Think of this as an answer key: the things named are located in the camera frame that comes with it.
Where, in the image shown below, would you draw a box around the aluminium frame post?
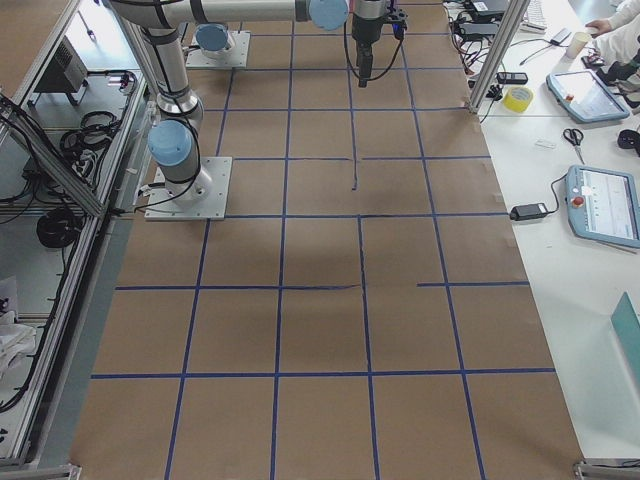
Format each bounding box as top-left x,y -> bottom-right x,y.
468,0 -> 529,113

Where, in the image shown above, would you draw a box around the teach pendant tablet far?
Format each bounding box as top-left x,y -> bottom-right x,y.
546,70 -> 630,123

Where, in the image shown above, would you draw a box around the person's hand at desk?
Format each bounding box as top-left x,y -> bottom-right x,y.
585,19 -> 613,37

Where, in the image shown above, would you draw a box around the teach pendant tablet near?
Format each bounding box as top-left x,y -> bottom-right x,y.
565,165 -> 639,249

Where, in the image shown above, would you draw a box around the black power adapter brick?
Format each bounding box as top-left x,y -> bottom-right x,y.
509,202 -> 549,221

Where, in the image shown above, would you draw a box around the black handled scissors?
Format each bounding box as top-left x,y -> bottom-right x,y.
563,128 -> 585,165

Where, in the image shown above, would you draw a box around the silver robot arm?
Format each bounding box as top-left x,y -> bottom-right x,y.
111,1 -> 406,122
194,23 -> 235,59

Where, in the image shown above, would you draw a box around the white paper cup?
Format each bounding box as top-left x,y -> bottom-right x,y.
565,31 -> 591,59

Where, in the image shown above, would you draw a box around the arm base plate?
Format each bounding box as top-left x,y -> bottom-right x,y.
144,157 -> 233,221
186,31 -> 251,70

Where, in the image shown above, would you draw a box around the yellow tape roll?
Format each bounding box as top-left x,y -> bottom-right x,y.
503,86 -> 534,113

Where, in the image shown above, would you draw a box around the teach pendant tablet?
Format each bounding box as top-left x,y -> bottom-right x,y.
565,165 -> 639,249
546,70 -> 630,123

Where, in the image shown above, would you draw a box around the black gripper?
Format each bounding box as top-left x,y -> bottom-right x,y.
351,0 -> 387,88

